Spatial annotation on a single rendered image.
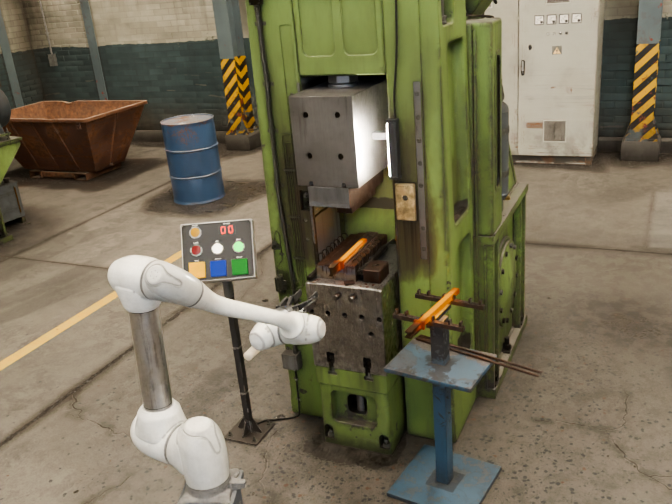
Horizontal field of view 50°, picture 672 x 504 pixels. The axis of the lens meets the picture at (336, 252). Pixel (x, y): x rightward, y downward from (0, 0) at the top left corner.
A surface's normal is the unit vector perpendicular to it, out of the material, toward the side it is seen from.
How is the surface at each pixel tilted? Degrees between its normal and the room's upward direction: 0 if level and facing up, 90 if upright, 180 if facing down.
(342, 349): 90
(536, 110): 90
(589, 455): 0
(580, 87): 90
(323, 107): 90
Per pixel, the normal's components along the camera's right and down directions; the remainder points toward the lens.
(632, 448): -0.08, -0.93
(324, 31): -0.41, 0.37
